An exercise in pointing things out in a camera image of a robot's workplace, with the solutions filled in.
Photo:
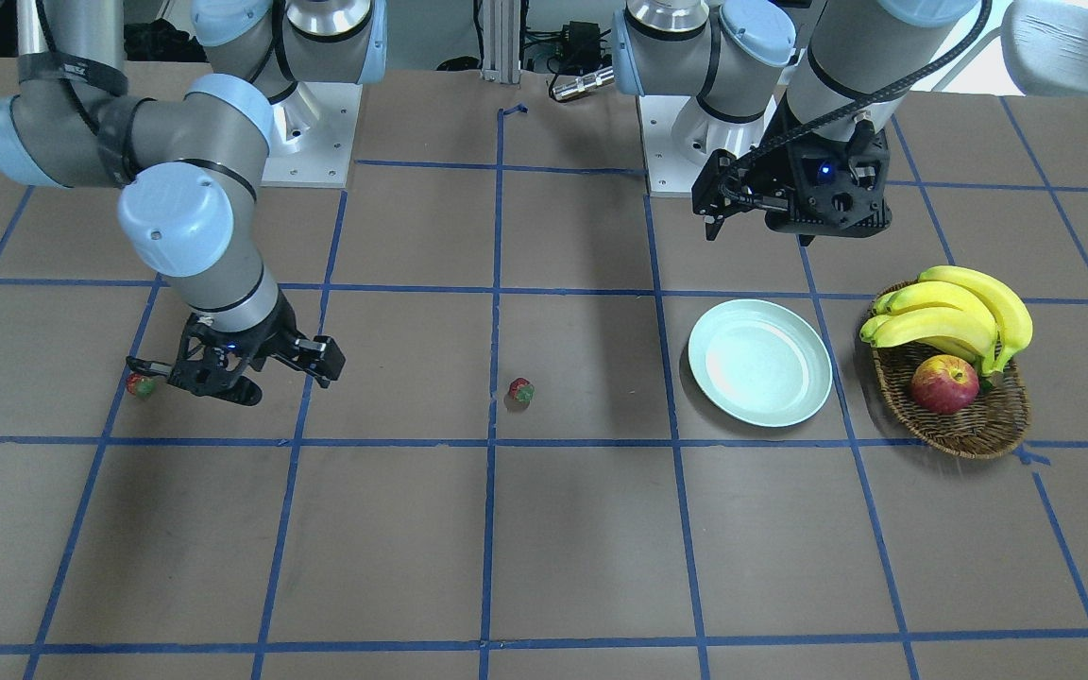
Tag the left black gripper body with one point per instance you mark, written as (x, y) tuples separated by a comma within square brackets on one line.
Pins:
[(779, 176)]

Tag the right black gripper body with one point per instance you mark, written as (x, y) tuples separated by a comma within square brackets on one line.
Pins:
[(272, 339)]

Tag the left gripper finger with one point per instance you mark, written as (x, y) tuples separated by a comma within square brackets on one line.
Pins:
[(712, 198)]

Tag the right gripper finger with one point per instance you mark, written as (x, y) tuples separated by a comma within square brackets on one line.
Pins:
[(155, 369), (319, 357)]

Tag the red strawberry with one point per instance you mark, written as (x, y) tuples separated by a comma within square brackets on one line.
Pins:
[(521, 390), (140, 385)]

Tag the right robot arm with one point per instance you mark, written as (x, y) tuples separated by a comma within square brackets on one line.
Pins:
[(189, 171)]

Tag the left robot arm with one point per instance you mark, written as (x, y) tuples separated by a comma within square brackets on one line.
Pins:
[(860, 56)]

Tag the light green plate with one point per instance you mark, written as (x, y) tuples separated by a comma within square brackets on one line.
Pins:
[(760, 363)]

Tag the metal connector plug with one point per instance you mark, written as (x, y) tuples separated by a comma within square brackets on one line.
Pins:
[(582, 85)]

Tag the yellow banana bunch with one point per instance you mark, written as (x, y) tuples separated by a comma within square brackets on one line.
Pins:
[(955, 309)]

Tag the red apple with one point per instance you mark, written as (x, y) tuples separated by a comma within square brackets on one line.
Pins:
[(944, 384)]

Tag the grey chair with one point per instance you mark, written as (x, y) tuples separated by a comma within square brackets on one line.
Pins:
[(1045, 48)]

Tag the wicker basket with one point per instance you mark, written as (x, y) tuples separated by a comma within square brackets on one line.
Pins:
[(995, 423)]

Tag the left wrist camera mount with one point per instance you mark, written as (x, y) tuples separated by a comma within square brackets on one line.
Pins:
[(881, 215)]

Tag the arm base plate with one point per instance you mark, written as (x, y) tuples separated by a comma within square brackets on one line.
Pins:
[(313, 136), (678, 136)]

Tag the aluminium frame post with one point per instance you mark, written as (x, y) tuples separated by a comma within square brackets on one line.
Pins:
[(501, 25)]

